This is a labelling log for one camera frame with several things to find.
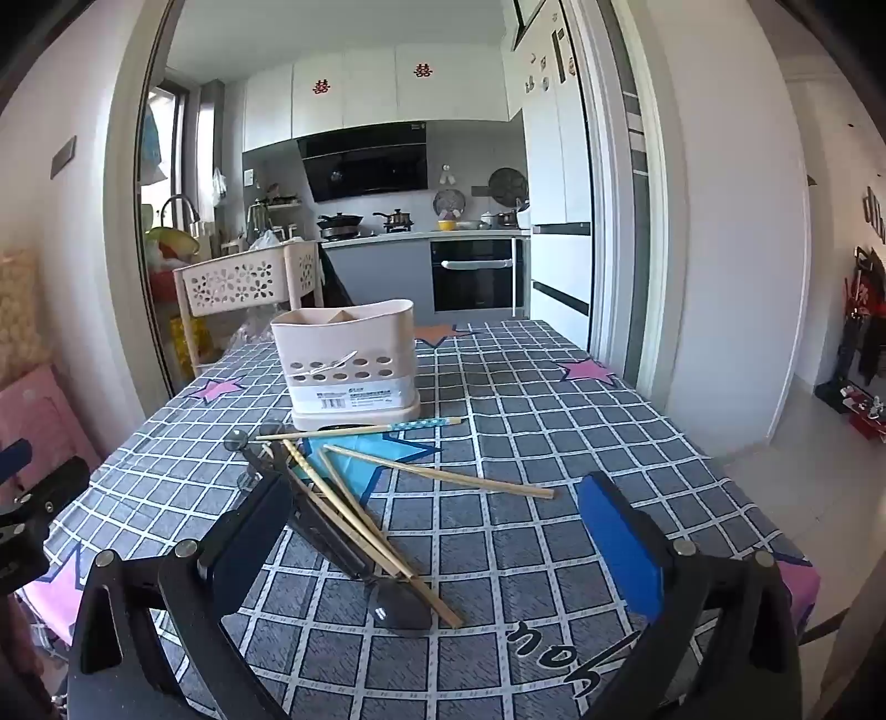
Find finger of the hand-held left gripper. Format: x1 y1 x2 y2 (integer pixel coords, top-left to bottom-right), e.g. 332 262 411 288
0 457 92 548
0 439 33 489

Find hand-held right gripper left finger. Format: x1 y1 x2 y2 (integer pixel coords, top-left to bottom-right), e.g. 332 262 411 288
69 472 295 720

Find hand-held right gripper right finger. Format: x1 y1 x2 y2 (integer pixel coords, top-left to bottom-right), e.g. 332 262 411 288
576 472 804 720

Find beige plastic utensil holder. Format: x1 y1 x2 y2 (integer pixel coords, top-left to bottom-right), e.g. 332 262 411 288
270 299 422 431

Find pink chair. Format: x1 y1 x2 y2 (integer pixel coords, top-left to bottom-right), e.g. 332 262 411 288
0 363 105 500

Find grey checked star tablecloth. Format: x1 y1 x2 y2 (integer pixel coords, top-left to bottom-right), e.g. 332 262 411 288
20 318 821 720

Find beige textured cushion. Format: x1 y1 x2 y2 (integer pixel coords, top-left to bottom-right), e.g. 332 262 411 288
0 250 53 392

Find yellow packaged goods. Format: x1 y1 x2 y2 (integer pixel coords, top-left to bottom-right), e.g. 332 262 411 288
169 315 212 368

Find yellow green dish pile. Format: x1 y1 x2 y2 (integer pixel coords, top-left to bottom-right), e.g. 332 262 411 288
145 227 198 264

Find beige perforated trolley cart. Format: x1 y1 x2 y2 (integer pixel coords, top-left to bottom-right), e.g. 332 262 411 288
173 239 324 378

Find black hanging garment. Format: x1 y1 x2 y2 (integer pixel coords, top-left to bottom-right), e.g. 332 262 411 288
317 242 357 309

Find black built-in oven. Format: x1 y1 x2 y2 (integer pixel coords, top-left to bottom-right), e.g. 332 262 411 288
430 237 519 314

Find curved steel faucet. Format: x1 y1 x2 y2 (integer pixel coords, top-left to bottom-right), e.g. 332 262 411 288
161 195 202 236

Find grey lower kitchen cabinet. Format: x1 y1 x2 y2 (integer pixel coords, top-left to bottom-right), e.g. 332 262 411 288
322 239 434 312

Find dark umbrellas on rack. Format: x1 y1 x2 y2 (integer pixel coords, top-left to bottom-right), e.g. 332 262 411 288
834 245 886 389

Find blue hanging cloth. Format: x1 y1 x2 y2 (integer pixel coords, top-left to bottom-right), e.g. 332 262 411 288
142 111 167 184

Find dark round steamer rack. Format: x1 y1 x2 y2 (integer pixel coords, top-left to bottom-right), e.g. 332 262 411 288
488 167 530 207

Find white refrigerator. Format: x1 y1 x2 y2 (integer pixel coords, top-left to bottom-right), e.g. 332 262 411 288
518 0 596 351

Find black range hood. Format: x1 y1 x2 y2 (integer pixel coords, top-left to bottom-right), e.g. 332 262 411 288
297 123 430 203

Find white upper kitchen cabinets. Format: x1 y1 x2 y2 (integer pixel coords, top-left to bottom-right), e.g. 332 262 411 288
242 42 513 153

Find group of fridge magnets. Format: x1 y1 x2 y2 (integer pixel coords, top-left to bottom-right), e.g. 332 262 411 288
522 52 579 94

